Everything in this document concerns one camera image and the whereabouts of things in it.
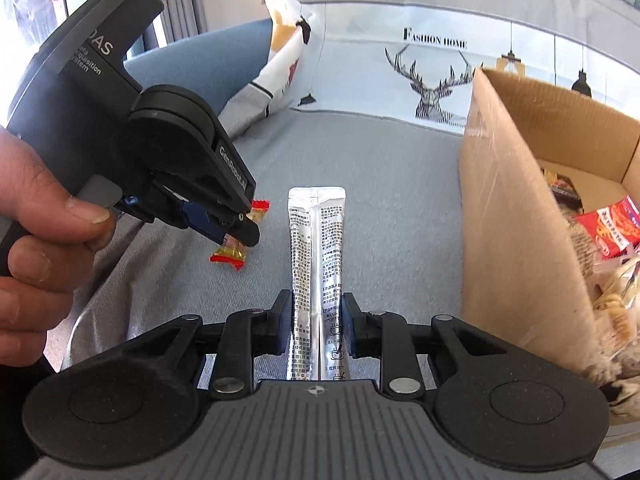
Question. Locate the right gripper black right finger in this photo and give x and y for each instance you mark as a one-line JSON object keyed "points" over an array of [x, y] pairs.
{"points": [[398, 345]]}

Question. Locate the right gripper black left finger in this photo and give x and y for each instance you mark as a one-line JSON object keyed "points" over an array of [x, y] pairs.
{"points": [[179, 348]]}

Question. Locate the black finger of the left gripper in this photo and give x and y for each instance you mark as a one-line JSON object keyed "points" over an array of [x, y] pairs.
{"points": [[197, 219]]}

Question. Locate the silver foil stick packet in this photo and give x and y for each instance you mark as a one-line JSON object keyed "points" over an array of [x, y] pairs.
{"points": [[316, 219]]}

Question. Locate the clear bag of cookies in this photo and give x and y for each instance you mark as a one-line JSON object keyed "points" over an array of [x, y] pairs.
{"points": [[616, 311]]}

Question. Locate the dark brown cracker pack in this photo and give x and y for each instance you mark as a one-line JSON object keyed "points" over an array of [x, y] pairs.
{"points": [[563, 190]]}

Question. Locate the red spicy strips snack pack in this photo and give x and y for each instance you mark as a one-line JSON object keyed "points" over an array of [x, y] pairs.
{"points": [[613, 228]]}

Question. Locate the person's left hand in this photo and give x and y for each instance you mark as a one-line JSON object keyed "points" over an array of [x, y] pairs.
{"points": [[52, 261]]}

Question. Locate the open cardboard box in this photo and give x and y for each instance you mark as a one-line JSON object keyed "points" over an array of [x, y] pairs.
{"points": [[527, 266]]}

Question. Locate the grey deer print sofa cover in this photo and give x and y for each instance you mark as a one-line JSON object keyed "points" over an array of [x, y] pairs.
{"points": [[348, 119]]}

